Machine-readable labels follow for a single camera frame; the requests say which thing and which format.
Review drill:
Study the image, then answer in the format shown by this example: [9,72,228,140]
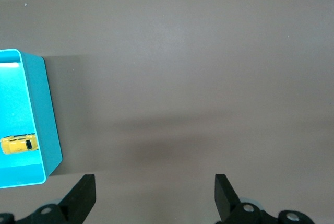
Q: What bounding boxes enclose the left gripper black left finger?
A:
[0,173,97,224]

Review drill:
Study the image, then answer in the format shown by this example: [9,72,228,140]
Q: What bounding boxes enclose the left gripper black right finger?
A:
[214,173,314,224]

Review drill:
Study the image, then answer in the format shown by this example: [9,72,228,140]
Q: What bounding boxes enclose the yellow beetle toy car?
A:
[0,133,38,155]

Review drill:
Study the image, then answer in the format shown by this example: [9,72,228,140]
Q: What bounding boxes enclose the teal plastic bin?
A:
[0,48,64,190]

